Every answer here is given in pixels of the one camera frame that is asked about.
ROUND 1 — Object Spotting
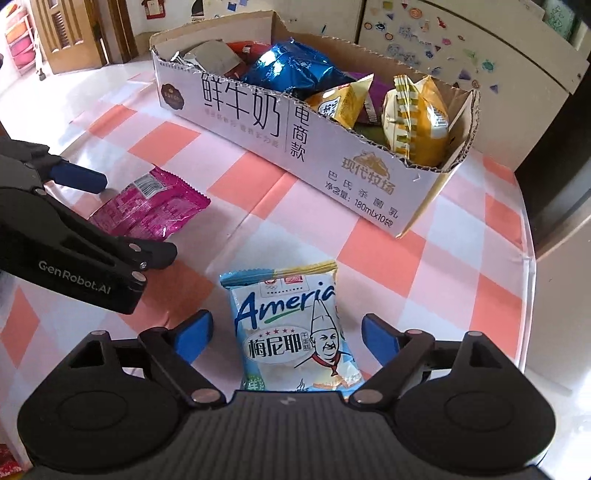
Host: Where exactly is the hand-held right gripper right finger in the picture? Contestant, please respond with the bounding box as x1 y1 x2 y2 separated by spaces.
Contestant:
348 314 519 403

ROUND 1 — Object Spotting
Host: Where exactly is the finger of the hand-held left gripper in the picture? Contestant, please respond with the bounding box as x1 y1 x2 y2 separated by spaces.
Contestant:
0 137 108 195
0 187 179 273

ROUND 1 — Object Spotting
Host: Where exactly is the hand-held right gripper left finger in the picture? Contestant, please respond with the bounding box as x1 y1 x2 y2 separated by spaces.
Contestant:
69 310 227 406

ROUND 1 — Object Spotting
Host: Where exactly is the magenta snack packet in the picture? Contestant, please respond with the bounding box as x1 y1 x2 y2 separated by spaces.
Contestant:
88 166 211 241

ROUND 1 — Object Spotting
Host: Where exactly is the white chef print snack packet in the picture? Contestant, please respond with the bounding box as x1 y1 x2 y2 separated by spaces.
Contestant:
219 261 365 398

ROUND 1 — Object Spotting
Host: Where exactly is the silver snack packet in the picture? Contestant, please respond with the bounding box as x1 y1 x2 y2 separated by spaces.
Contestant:
171 41 242 77

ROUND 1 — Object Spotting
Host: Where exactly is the white cardboard box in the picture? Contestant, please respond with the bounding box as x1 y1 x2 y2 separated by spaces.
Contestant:
148 10 481 239

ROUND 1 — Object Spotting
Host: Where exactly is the red snack packet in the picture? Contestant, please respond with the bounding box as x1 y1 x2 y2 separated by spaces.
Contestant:
225 41 271 77

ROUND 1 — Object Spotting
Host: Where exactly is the yellow-orange striped snack packet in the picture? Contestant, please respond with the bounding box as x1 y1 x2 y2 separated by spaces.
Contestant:
382 74 451 168

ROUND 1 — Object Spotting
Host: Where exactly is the small yellow snack packet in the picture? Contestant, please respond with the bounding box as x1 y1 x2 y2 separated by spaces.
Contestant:
305 74 375 130

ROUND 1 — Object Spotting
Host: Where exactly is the blue foil snack packet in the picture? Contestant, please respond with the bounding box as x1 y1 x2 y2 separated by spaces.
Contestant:
241 39 356 100

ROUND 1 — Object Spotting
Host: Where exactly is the purple snack packet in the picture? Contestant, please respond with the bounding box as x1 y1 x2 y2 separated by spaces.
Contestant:
346 71 394 126

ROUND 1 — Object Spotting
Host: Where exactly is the orange white checkered tablecloth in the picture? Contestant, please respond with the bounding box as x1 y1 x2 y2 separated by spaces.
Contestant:
0 104 536 402

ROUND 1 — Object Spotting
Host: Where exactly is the wooden door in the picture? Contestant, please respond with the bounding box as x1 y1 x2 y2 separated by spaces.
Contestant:
30 0 139 75

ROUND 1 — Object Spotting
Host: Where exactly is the colourful drawer shelf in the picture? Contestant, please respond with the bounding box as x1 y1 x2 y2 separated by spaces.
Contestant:
0 0 40 75

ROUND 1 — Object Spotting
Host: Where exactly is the cream cabinet with stickers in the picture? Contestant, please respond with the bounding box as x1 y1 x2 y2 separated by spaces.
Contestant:
272 0 591 169

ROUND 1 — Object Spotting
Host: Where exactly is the green box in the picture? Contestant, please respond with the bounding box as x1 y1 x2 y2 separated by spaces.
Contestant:
542 0 578 42

